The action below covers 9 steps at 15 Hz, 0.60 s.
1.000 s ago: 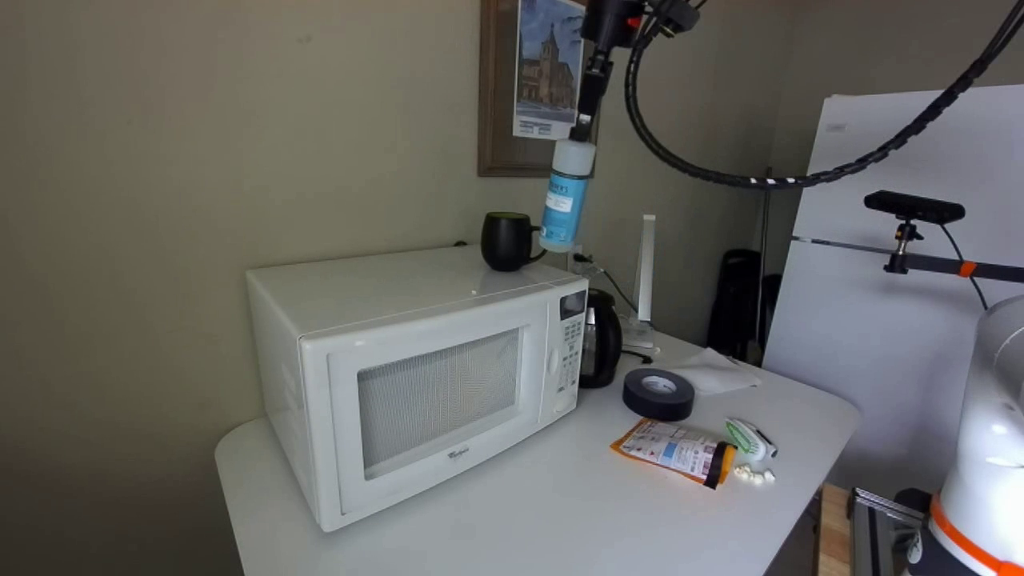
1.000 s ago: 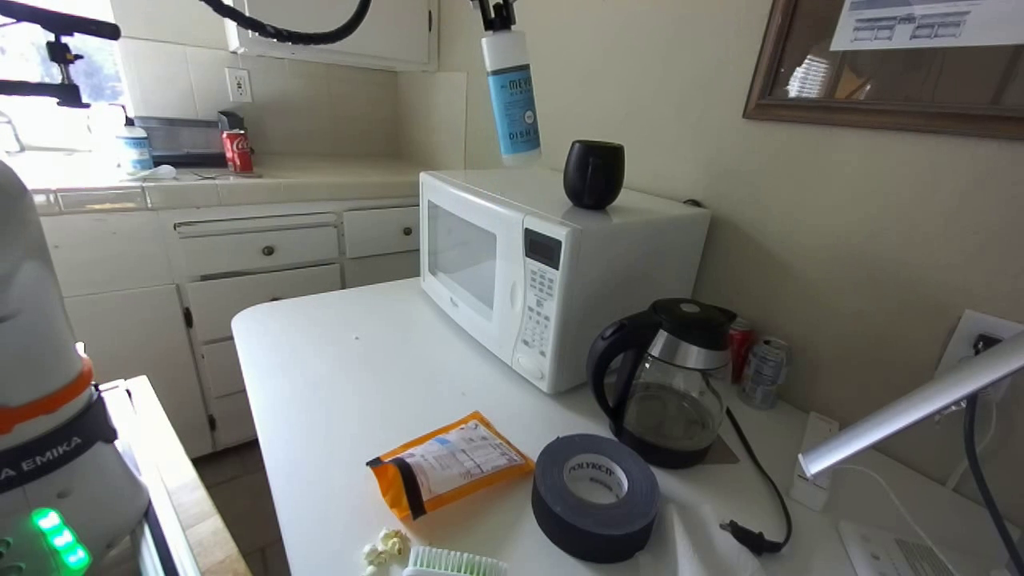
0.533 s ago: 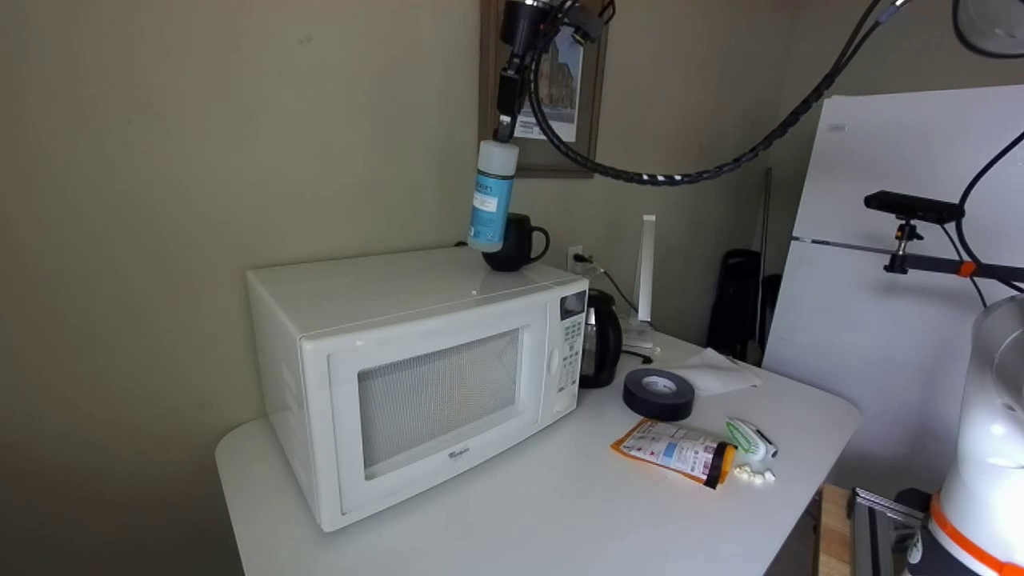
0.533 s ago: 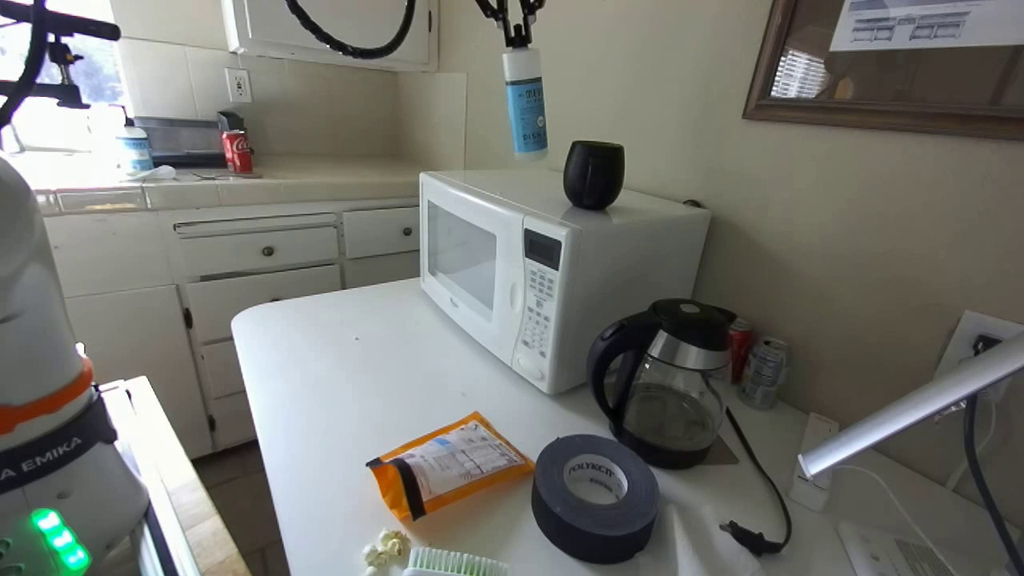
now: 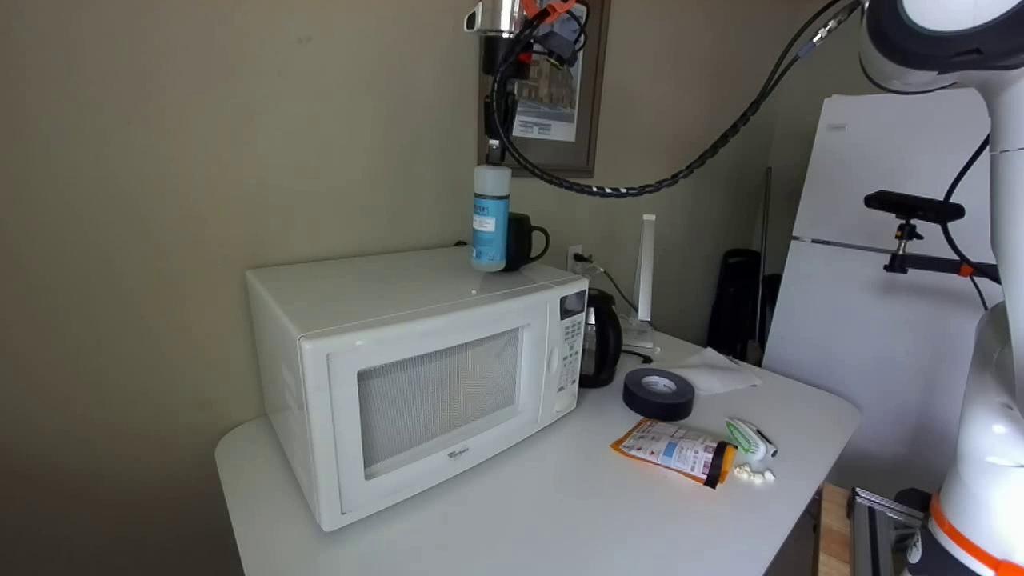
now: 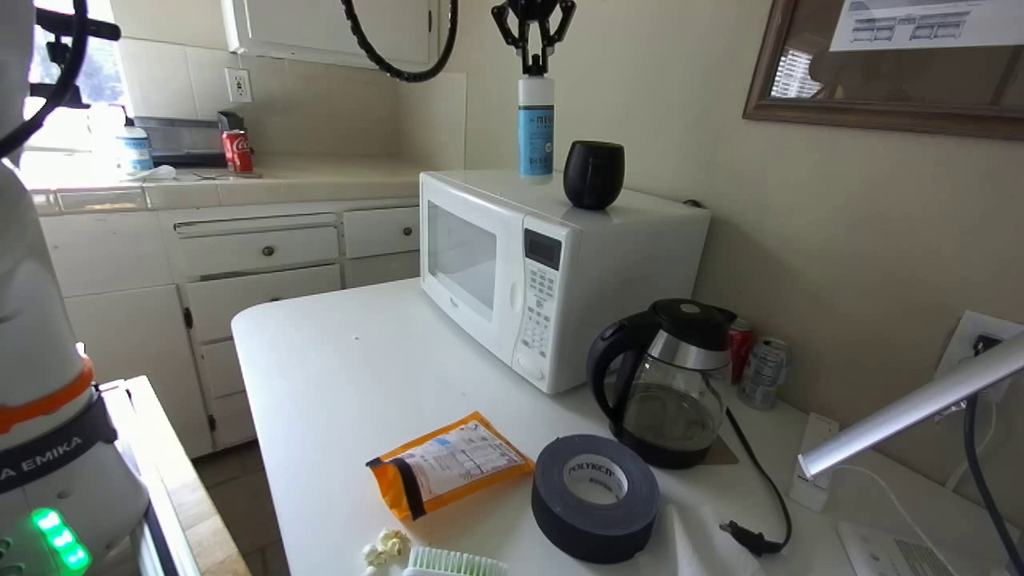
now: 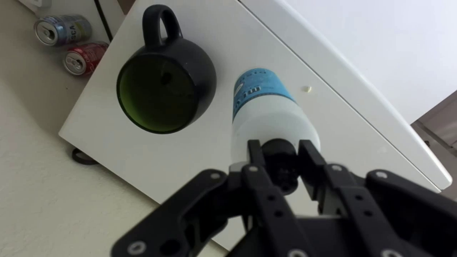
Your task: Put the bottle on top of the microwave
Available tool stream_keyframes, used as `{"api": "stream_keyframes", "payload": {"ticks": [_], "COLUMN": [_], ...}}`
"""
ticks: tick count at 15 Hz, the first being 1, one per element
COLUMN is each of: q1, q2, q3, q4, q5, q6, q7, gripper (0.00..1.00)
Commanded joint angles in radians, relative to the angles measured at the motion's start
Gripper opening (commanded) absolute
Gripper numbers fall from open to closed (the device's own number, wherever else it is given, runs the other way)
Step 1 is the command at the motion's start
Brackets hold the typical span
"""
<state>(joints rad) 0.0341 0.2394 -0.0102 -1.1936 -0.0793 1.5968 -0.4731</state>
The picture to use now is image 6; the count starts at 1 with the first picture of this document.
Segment black glass electric kettle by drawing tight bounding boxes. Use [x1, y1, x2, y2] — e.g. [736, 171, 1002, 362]
[584, 294, 738, 475]

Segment white microwave oven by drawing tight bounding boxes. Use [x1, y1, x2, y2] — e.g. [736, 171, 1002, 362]
[415, 166, 712, 400]

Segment white paper towel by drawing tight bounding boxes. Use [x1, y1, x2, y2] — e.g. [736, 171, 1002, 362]
[651, 494, 856, 576]

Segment orange snack packet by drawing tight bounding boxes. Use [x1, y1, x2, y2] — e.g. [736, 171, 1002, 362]
[361, 410, 536, 525]

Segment dark grey tape roll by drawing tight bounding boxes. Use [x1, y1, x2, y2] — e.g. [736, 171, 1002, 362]
[528, 432, 661, 568]

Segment white light switch plate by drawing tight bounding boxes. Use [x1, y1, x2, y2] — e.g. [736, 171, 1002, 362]
[221, 69, 256, 110]

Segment black camera on stand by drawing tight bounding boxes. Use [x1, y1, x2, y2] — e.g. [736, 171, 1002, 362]
[27, 3, 123, 111]

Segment wood framed bulletin board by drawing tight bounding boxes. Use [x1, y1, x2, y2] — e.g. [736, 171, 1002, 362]
[738, 0, 1024, 144]

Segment black kettle power cord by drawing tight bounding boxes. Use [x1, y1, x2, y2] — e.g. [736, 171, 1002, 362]
[721, 406, 795, 562]

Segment white wall outlet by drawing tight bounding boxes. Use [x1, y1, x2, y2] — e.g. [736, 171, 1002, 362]
[933, 308, 1024, 377]

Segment white bottle with blue label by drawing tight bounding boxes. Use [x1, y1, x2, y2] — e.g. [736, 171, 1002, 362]
[515, 72, 559, 184]

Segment small white pieces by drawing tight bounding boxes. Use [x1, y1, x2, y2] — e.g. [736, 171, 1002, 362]
[357, 527, 415, 576]

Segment white upper wall cabinet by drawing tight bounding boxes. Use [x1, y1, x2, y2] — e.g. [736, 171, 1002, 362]
[217, 0, 454, 73]

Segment black mug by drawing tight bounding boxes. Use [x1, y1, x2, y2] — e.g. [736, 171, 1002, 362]
[559, 139, 627, 216]

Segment wooden side table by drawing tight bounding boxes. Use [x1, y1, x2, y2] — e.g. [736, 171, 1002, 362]
[97, 372, 256, 576]

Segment clear bottle with blue label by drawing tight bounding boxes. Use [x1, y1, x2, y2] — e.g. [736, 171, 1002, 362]
[115, 110, 160, 179]

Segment green and white brush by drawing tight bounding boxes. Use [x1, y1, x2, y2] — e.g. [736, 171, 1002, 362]
[403, 543, 511, 576]

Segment red soda can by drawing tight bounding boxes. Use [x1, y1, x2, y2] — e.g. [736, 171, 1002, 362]
[217, 110, 259, 179]

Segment black corrugated cable conduit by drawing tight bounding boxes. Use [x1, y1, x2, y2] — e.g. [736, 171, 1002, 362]
[340, 0, 463, 87]

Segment white kitchen base cabinets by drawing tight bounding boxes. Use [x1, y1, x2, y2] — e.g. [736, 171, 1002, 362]
[27, 190, 421, 462]

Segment black countertop appliance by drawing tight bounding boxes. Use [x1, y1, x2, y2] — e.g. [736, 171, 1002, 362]
[136, 111, 230, 171]

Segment white paper sheet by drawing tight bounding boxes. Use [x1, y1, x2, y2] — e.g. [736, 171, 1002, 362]
[825, 0, 1024, 54]

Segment small red container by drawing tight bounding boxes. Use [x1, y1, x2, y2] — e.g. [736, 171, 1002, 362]
[726, 328, 754, 392]

